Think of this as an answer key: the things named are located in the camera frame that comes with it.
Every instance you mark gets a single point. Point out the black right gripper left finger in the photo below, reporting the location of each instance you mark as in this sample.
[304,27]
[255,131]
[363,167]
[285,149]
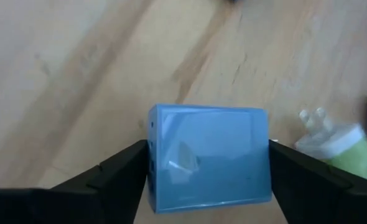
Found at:
[77,202]

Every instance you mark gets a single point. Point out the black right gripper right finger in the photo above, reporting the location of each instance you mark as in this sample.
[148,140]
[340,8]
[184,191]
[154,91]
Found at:
[320,199]

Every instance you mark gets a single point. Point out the light blue rectangular charger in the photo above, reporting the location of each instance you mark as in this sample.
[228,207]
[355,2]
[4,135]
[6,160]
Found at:
[211,155]

